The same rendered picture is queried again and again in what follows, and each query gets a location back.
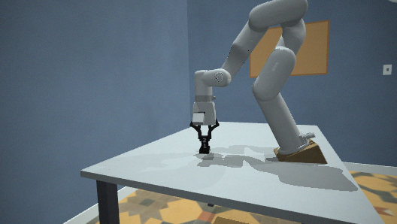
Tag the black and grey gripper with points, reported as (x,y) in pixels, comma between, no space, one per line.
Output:
(210,117)

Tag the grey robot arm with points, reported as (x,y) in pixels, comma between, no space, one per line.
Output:
(277,69)

